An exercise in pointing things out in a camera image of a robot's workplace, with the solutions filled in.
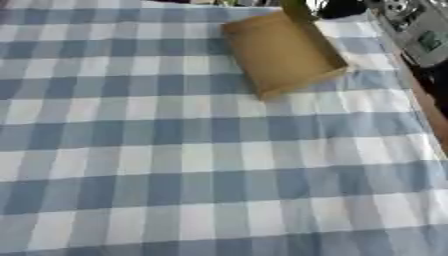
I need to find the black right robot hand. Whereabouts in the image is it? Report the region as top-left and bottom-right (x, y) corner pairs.
(315, 0), (370, 20)

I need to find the tan cardboard box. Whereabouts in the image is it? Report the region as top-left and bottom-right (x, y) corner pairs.
(220, 0), (352, 101)

